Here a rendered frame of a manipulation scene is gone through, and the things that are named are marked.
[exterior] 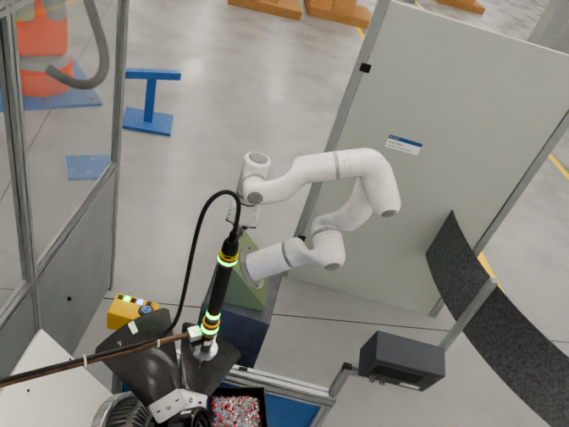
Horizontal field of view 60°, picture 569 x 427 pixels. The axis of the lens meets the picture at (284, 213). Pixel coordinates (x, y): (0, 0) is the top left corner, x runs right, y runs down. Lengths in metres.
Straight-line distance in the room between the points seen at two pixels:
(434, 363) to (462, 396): 1.73
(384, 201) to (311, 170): 0.27
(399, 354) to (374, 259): 1.72
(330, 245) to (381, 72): 1.17
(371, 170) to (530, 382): 1.73
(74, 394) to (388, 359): 1.00
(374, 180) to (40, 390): 1.12
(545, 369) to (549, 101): 1.38
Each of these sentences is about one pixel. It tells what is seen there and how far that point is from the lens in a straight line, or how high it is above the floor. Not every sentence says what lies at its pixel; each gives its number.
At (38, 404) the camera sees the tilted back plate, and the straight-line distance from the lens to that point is 1.49.
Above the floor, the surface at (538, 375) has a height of 0.74.
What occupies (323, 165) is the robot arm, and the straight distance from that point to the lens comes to 1.55.
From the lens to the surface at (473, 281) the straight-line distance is 3.03.
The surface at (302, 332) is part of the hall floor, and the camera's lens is 3.39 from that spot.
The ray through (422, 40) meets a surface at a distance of 2.75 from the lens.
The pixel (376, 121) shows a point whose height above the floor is 1.37.
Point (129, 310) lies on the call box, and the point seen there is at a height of 1.07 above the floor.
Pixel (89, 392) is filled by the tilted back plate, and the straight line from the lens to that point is 1.61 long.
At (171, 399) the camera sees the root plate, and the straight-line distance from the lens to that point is 1.51.
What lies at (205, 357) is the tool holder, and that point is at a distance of 1.36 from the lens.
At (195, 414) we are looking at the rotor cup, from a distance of 1.50.
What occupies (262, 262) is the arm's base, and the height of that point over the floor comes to 1.15.
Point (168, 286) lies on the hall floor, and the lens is 3.42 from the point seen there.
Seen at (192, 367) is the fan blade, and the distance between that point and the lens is 1.65.
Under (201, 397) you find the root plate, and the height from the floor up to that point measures 1.18.
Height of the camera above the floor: 2.58
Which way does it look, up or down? 38 degrees down
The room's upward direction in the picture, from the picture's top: 18 degrees clockwise
